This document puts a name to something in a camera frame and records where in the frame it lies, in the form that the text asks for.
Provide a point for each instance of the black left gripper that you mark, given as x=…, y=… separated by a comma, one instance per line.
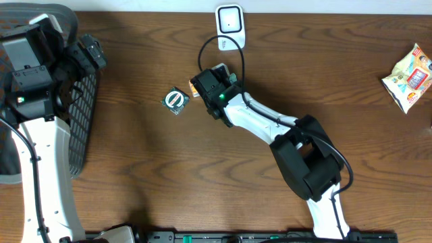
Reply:
x=92, y=50

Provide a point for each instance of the dark snack packet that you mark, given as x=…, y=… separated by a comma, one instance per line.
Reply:
x=175, y=100

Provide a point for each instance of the orange snack packet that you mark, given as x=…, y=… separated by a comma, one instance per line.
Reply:
x=193, y=90

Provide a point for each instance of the yellow snack packet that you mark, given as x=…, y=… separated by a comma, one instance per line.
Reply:
x=409, y=79

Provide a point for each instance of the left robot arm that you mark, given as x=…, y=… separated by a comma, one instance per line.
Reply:
x=48, y=107

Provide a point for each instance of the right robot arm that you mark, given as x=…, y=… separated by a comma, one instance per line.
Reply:
x=308, y=161

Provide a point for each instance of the white barcode scanner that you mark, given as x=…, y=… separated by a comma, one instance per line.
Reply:
x=230, y=22

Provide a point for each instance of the grey plastic mesh basket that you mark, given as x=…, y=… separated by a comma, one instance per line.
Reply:
x=14, y=15

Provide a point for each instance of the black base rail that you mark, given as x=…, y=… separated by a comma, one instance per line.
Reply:
x=263, y=237

